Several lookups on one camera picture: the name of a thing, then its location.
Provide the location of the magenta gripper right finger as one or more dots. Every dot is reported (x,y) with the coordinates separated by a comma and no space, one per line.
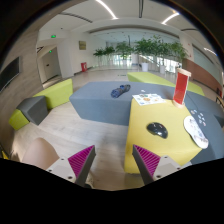
(153,167)

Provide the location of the colourful printed leaflet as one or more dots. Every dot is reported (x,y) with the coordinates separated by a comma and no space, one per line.
(148,99)

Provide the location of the yellow-green table block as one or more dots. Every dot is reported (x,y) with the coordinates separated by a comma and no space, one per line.
(178,145)

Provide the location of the green bench left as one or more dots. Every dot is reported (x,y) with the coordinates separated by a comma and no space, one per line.
(55,95)

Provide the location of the black computer mouse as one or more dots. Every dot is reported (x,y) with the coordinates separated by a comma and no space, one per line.
(158,129)

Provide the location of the black wall screen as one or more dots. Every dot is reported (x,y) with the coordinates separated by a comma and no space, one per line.
(9,73)

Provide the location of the green bench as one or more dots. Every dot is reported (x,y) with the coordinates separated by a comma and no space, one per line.
(55,95)
(147,77)

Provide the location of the large grey bench block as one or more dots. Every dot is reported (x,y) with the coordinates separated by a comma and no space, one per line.
(94,102)

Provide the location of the green bench far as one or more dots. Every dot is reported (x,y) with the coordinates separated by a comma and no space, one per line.
(147,77)

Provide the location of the grey small seat block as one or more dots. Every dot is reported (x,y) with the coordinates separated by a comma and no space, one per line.
(34,109)

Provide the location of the beige chair back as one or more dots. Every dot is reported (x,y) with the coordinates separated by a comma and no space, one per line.
(40,154)

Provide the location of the red bin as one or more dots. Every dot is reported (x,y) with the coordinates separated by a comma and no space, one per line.
(84,66)

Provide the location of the folded dark blue umbrella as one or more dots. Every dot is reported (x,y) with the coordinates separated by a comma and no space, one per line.
(119,91)

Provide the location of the potted green plant row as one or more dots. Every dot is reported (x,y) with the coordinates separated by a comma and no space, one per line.
(154,46)

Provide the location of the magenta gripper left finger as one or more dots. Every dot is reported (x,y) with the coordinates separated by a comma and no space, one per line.
(75,168)

